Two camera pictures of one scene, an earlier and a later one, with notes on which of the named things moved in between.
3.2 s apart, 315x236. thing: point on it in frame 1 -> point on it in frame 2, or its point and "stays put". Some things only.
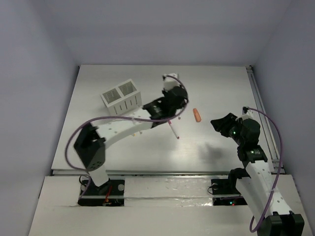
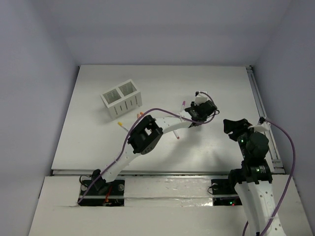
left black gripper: x=170 y=112 -> x=195 y=113
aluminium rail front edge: x=77 y=173 stays put
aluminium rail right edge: x=264 y=119 stays put
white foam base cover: x=153 y=206 stays put
